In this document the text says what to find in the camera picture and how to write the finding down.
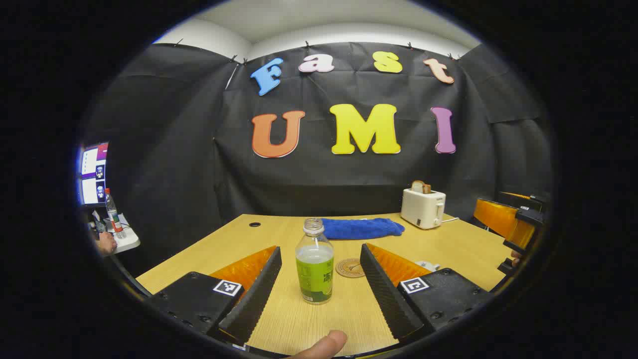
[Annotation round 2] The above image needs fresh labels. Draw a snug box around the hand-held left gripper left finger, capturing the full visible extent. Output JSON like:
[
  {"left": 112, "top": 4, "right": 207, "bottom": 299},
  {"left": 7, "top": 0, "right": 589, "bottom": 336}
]
[{"left": 147, "top": 245, "right": 283, "bottom": 350}]

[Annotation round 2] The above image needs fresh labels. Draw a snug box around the white toaster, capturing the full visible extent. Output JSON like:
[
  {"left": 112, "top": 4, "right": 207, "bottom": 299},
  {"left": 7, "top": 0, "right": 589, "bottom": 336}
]
[{"left": 400, "top": 188, "right": 447, "bottom": 230}]

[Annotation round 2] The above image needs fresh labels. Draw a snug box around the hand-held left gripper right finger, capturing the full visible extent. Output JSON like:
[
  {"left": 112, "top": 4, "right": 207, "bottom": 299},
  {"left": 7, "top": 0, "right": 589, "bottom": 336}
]
[{"left": 360, "top": 243, "right": 494, "bottom": 345}]

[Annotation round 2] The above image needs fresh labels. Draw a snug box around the white side table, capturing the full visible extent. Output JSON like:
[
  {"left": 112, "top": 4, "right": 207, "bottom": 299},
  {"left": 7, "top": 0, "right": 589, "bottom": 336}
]
[{"left": 97, "top": 214, "right": 141, "bottom": 254}]

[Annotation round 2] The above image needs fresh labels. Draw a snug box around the computer monitor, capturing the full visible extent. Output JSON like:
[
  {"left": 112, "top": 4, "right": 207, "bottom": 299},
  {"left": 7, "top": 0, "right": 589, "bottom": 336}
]
[{"left": 77, "top": 142, "right": 109, "bottom": 206}]

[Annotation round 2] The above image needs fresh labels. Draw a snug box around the red cap plastic bottle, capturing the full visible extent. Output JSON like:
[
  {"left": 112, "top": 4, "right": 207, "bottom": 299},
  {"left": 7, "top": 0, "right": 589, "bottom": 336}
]
[{"left": 105, "top": 188, "right": 127, "bottom": 239}]

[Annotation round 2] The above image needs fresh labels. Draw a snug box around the blue towel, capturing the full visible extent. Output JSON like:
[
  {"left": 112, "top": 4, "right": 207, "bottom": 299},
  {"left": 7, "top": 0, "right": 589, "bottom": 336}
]
[{"left": 320, "top": 217, "right": 405, "bottom": 240}]

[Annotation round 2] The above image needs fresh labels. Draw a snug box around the round wooden coaster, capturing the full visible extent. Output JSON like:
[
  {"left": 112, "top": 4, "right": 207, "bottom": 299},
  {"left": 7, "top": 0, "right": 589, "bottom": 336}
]
[{"left": 335, "top": 258, "right": 366, "bottom": 278}]

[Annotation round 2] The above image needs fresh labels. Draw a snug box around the green label water bottle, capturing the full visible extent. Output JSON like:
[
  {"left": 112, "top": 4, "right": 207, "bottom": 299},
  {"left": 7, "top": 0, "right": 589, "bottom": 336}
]
[{"left": 295, "top": 218, "right": 334, "bottom": 305}]

